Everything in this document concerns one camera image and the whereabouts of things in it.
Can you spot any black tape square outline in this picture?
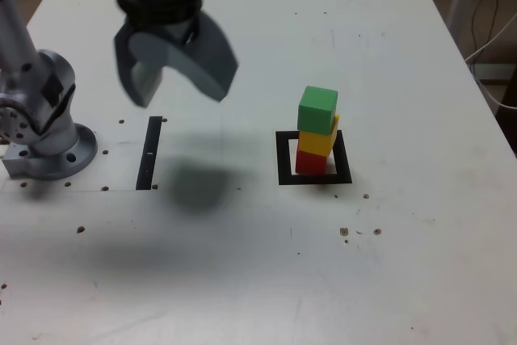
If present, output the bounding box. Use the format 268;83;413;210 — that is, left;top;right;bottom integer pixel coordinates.
275;129;353;186

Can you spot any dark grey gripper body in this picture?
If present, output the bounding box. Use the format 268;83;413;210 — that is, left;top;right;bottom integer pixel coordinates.
158;17;200;45

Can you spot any black tape strip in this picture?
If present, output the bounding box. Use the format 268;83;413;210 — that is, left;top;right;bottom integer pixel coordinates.
135;116;163;191

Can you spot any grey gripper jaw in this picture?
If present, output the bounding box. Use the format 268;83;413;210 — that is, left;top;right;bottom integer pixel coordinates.
129;11;241;104

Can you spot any green cube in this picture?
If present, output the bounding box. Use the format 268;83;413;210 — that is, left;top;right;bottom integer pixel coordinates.
296;86;338;136

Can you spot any red cube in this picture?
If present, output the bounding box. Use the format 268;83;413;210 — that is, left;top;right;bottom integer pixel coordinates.
295;147;333;175

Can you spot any yellow cube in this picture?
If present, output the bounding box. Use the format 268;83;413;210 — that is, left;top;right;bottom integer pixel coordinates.
297;114;341;158

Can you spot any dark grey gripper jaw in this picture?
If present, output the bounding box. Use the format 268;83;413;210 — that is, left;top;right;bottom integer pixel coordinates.
112;23;165;110

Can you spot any white background cable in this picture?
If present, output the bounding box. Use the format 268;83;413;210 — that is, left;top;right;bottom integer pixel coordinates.
464;13;517;111

